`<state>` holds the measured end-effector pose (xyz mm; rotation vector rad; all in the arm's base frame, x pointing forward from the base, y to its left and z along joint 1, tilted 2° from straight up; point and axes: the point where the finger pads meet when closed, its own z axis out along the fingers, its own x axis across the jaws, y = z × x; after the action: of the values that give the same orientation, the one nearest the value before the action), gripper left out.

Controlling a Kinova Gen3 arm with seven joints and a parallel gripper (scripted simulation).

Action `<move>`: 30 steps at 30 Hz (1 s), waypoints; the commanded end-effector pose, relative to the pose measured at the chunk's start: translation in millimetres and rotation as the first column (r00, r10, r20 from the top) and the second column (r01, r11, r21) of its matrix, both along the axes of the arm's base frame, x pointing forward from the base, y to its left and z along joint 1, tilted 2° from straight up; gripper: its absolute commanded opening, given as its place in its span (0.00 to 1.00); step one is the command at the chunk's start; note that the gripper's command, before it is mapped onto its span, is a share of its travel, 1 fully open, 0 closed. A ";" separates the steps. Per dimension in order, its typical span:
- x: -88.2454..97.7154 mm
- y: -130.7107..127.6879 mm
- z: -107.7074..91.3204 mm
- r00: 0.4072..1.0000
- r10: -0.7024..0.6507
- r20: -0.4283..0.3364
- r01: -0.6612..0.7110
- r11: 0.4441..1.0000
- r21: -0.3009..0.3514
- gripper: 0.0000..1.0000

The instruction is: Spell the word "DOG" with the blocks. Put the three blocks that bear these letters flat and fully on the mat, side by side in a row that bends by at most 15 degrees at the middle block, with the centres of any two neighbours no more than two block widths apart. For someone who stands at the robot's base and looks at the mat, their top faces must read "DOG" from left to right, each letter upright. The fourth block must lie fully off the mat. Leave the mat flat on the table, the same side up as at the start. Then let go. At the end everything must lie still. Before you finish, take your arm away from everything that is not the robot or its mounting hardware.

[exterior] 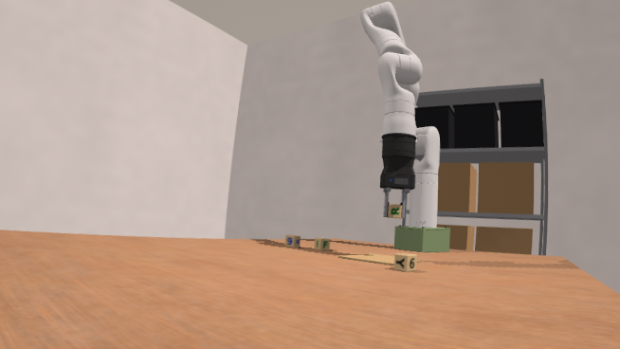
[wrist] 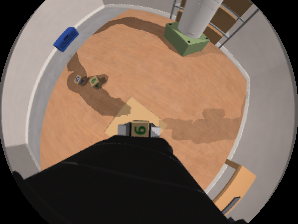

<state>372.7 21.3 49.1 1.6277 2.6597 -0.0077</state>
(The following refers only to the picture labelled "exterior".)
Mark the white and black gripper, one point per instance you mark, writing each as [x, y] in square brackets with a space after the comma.
[398, 153]

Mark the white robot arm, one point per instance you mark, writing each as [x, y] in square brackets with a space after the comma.
[396, 69]

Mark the tan flat mat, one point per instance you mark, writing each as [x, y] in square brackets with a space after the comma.
[371, 258]

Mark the wooden letter block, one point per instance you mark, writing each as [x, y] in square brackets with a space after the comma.
[395, 211]
[405, 262]
[322, 244]
[292, 241]

